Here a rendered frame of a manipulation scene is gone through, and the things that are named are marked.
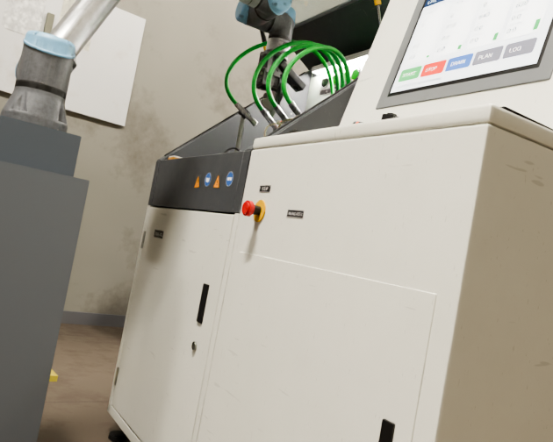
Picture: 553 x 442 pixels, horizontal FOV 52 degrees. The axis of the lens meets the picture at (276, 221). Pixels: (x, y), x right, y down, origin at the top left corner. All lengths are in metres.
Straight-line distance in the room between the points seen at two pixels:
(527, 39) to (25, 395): 1.30
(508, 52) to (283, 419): 0.84
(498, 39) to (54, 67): 0.99
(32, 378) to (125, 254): 2.67
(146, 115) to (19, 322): 2.85
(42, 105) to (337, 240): 0.77
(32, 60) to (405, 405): 1.10
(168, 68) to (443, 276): 3.54
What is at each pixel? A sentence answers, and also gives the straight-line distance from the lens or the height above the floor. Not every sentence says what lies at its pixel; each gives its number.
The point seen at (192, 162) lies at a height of 0.93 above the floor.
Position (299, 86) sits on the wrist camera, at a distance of 1.89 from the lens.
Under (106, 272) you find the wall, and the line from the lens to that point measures 4.03.
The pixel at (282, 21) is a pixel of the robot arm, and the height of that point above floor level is 1.42.
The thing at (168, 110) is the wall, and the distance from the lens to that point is 4.17.
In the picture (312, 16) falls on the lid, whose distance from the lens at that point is 2.19.
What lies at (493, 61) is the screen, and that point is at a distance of 1.27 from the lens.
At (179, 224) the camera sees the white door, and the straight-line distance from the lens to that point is 1.73.
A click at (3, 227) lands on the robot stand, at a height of 0.66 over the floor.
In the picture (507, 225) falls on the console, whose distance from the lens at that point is 0.90.
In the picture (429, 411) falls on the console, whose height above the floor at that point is 0.54.
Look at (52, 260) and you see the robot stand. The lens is 1.40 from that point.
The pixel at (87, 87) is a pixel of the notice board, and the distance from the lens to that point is 3.95.
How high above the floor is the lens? 0.72
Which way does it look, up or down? 3 degrees up
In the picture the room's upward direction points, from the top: 11 degrees clockwise
